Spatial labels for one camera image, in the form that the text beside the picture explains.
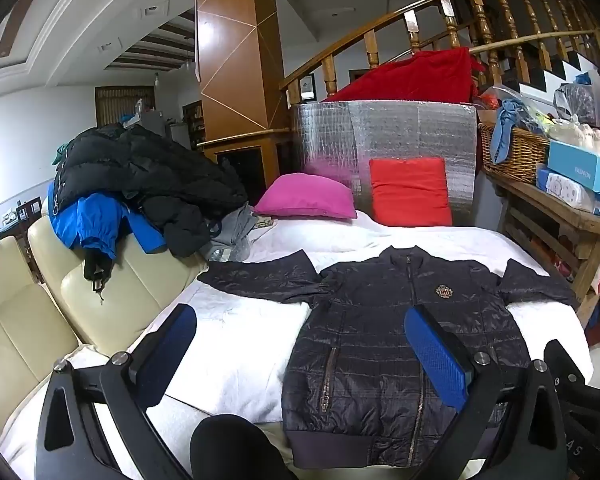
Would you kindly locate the black quilted jacket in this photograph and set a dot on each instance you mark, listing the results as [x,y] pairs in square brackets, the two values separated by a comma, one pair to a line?
[370,320]

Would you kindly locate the dark wooden chair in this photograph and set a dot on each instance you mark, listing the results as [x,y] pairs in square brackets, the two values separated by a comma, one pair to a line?
[22,215]

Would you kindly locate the clear plastic bag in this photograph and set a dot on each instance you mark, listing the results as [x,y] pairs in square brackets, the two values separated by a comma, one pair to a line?
[580,97]

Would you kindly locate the wooden side table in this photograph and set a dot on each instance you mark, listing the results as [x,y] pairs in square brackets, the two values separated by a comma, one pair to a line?
[545,220]

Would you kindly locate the pink pillow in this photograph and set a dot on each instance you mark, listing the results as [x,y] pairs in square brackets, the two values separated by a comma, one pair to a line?
[307,197]

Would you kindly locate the red pillow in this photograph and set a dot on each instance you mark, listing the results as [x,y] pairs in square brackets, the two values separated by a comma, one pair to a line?
[410,192]

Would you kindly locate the teal cloth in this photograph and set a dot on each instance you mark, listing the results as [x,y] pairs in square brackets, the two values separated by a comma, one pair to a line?
[60,154]

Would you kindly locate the wooden cabinet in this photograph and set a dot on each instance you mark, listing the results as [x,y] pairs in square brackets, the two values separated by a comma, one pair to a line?
[250,160]

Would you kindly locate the brown wooden door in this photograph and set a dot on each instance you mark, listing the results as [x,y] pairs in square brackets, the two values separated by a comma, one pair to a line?
[122,105]

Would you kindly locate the white textured blanket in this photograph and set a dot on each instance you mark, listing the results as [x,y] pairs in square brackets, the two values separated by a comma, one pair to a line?
[240,340]

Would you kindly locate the white dotted box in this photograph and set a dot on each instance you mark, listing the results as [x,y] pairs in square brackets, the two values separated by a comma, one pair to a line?
[562,187]

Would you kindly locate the blue cloth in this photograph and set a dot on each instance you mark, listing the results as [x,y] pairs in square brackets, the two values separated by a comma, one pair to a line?
[510,127]

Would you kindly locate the wicker basket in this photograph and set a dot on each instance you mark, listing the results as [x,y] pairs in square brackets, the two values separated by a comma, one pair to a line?
[515,152]

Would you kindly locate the light blue cardboard box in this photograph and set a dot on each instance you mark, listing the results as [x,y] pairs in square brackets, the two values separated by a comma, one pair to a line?
[580,165]

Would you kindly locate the blue jacket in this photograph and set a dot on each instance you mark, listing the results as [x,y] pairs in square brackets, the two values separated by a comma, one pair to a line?
[87,225]

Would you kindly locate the wooden column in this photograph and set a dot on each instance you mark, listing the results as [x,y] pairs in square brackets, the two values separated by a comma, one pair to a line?
[235,50]

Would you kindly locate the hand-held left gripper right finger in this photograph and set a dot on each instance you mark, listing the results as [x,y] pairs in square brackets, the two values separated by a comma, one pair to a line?
[437,355]

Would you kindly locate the cream leather sofa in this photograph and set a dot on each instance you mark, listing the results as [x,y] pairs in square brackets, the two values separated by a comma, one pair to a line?
[25,320]

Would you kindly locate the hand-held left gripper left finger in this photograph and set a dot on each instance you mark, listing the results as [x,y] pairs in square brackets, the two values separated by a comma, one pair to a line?
[172,347]

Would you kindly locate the beige patterned cloth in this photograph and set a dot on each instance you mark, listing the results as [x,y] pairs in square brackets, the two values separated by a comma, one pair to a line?
[264,223]

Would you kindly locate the small framed picture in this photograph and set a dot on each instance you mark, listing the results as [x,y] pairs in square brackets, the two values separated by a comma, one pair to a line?
[307,86]

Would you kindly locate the grey garment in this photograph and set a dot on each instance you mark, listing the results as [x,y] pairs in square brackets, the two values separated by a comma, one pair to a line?
[230,235]

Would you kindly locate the red blanket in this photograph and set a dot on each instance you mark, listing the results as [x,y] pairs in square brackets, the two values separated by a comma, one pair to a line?
[410,77]

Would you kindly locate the wooden stair railing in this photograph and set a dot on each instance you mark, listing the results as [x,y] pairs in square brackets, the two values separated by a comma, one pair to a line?
[430,10]

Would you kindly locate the silver foil mat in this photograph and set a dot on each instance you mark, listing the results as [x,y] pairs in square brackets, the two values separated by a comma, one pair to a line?
[390,130]

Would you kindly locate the pile of dark coats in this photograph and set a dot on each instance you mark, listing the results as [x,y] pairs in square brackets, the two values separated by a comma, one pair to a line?
[155,175]

